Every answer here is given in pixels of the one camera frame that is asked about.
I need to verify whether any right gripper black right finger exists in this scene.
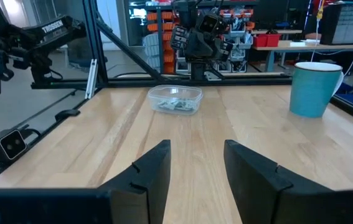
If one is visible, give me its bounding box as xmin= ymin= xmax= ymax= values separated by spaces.
xmin=224 ymin=139 xmax=353 ymax=224

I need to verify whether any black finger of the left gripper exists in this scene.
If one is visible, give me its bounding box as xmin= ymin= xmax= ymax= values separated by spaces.
xmin=199 ymin=30 xmax=216 ymax=57
xmin=186 ymin=30 xmax=202 ymax=57

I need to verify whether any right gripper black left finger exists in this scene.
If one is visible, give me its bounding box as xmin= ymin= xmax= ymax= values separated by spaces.
xmin=97 ymin=139 xmax=172 ymax=224

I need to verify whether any green sweetener packet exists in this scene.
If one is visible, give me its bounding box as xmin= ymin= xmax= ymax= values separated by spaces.
xmin=171 ymin=99 xmax=189 ymax=110
xmin=157 ymin=100 xmax=176 ymax=111
xmin=181 ymin=101 xmax=196 ymax=113

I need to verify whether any orange parts bin rack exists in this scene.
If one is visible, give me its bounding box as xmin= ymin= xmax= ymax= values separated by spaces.
xmin=146 ymin=11 xmax=177 ymax=75

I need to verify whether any grey parts bin rack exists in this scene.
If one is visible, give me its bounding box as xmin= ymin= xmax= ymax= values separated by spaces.
xmin=219 ymin=9 xmax=255 ymax=72

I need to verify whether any clear plastic container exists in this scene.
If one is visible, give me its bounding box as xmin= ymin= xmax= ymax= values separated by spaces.
xmin=147 ymin=85 xmax=204 ymax=116

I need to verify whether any red plastic bin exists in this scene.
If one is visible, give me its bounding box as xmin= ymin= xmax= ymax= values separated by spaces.
xmin=253 ymin=33 xmax=282 ymax=48

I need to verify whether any teal cup white inside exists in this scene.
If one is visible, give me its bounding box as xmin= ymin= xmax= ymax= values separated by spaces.
xmin=289 ymin=61 xmax=344 ymax=119

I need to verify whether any wooden workbench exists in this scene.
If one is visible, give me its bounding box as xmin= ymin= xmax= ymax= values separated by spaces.
xmin=252 ymin=40 xmax=353 ymax=91

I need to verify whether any black gridded crate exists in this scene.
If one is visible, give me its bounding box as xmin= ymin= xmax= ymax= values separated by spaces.
xmin=320 ymin=2 xmax=353 ymax=46

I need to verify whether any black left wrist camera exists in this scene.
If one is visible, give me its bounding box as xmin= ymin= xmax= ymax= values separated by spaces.
xmin=198 ymin=14 xmax=219 ymax=34

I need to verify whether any silver metal bracket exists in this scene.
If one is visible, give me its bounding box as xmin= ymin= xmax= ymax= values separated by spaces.
xmin=85 ymin=58 xmax=98 ymax=100

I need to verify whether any black frame clip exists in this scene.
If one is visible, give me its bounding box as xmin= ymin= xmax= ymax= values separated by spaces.
xmin=54 ymin=108 xmax=81 ymax=122

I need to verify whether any black leader arm with handle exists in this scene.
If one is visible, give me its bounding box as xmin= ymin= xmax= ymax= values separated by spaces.
xmin=0 ymin=6 xmax=87 ymax=96

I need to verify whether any black table-level camera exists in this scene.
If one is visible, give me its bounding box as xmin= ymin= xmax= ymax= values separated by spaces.
xmin=0 ymin=129 xmax=27 ymax=164

